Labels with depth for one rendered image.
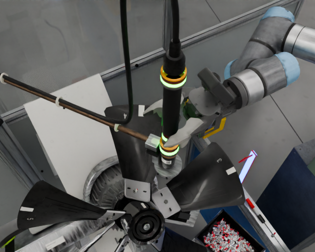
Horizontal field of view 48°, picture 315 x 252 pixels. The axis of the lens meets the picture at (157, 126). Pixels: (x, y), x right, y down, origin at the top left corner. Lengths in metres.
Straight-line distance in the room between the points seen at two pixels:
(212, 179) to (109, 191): 0.34
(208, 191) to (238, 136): 1.54
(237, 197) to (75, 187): 0.55
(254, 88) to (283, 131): 2.03
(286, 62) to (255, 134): 1.91
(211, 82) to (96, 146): 0.67
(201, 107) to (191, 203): 0.49
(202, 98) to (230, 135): 1.94
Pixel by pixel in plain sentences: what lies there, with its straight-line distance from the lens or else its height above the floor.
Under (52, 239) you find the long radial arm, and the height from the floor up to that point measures 1.13.
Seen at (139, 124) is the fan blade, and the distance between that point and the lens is 1.04.
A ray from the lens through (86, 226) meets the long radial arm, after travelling 1.23.
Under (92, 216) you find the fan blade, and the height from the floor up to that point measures 1.24.
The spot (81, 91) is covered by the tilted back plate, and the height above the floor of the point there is 1.34.
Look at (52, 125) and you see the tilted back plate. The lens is 1.21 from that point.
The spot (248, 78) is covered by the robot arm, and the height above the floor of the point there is 1.68.
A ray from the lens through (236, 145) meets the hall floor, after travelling 2.65.
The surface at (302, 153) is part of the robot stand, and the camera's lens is 1.54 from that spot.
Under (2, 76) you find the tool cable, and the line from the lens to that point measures 1.00.
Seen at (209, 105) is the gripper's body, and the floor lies 1.68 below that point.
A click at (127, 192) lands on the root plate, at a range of 1.12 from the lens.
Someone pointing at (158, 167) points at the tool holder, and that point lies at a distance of 0.89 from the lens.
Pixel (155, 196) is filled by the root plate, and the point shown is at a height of 1.18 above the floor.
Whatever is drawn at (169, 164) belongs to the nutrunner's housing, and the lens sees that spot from 0.86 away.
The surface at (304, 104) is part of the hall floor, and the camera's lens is 3.00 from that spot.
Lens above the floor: 2.27
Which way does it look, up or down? 58 degrees down
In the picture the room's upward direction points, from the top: straight up
